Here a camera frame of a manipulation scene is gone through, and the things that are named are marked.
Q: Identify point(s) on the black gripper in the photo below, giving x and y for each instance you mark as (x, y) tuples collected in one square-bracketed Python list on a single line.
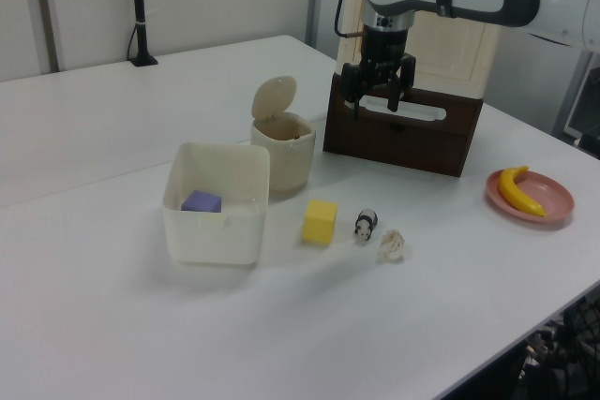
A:
[(382, 51)]

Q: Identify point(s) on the crumpled paper ball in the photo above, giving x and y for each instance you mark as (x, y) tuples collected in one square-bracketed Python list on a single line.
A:
[(392, 246)]

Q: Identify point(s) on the white square plastic bin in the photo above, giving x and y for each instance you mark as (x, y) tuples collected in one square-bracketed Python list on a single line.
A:
[(220, 212)]

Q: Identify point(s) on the pink plate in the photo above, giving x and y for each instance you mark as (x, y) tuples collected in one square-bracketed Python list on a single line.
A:
[(548, 201)]

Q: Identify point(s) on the black pole stand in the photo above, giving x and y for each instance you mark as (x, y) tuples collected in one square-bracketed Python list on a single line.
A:
[(139, 11)]

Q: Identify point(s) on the yellow foam block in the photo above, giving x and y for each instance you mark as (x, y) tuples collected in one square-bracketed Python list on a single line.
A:
[(320, 223)]

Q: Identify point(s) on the purple foam block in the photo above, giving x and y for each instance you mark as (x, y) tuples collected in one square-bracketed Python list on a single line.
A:
[(201, 202)]

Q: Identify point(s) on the yellow banana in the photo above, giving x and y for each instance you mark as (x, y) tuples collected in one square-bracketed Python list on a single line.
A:
[(513, 189)]

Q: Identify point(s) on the beige trash can with lid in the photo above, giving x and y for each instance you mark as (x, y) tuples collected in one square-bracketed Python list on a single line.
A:
[(281, 142)]

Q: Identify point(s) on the small panda toy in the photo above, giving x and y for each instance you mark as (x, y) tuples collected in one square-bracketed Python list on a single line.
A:
[(365, 225)]

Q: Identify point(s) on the dark brown wooden drawer box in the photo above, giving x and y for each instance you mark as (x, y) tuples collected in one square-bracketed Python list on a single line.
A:
[(403, 137)]

